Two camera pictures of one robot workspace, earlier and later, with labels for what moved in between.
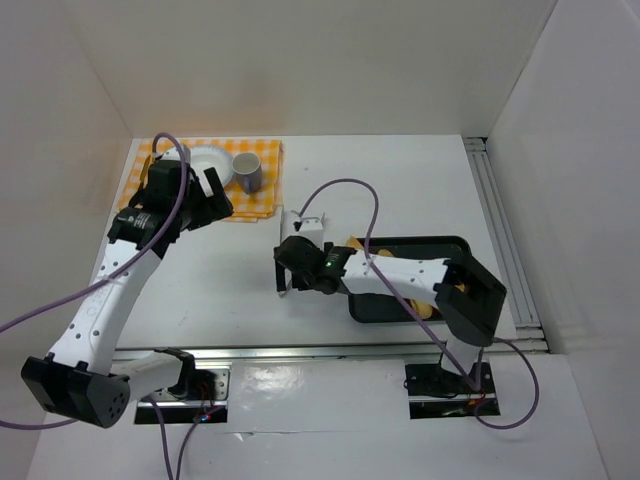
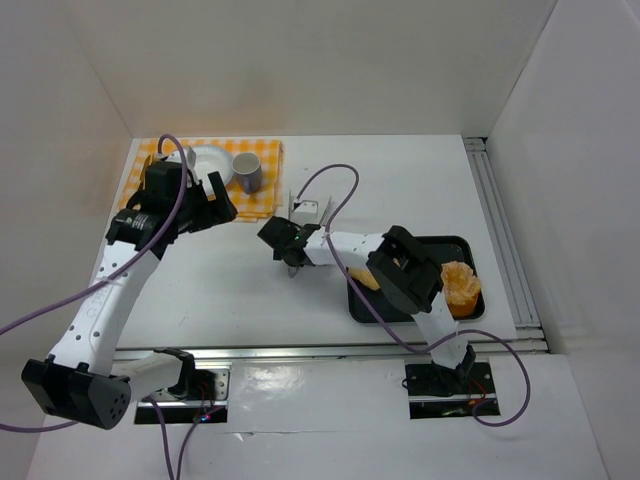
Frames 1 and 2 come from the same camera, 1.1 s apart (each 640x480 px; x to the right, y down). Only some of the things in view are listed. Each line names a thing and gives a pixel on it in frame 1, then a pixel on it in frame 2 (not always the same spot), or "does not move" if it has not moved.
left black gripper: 201,198 does not move
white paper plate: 207,157 does not move
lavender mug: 248,171 does not move
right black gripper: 282,270 → 279,240
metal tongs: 286,291 → 304,212
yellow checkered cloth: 263,202 does not move
